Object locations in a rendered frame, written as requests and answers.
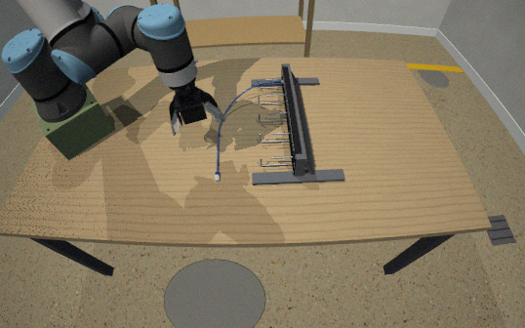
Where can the black network patch panel rack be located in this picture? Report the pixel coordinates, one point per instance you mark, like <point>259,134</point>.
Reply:
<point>295,138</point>

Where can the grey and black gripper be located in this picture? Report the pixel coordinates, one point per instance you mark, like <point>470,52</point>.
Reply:
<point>192,109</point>

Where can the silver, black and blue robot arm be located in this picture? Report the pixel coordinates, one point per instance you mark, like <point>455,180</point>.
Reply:
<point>82,46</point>

